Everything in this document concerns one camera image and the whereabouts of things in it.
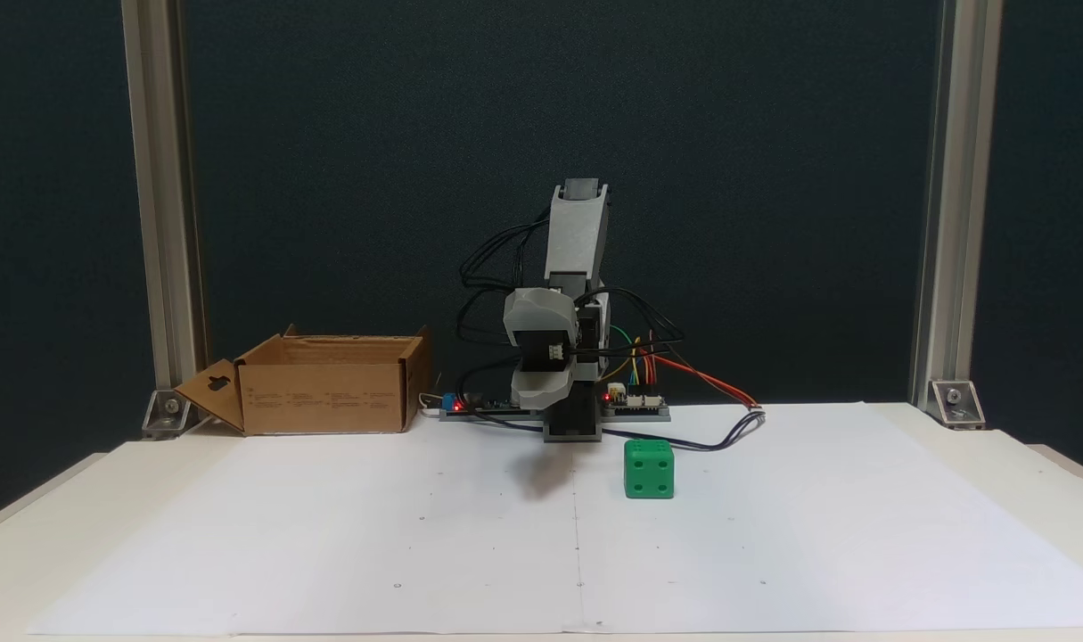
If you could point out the green dice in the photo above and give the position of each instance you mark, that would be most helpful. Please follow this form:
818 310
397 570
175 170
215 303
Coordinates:
648 471

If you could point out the brown cardboard box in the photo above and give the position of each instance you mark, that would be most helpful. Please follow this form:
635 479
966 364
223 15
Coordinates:
327 392

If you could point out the aluminium frame post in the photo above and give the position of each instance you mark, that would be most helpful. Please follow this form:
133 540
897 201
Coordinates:
162 178
955 178

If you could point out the blue circuit board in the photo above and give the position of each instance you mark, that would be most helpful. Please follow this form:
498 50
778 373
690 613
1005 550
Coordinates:
492 408

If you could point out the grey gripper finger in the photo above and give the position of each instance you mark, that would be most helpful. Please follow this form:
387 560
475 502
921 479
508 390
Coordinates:
541 310
541 390

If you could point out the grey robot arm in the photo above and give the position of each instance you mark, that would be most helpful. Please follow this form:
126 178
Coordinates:
577 232

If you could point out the metal corner bracket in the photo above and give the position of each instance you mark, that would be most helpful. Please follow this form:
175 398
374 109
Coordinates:
955 403
168 412

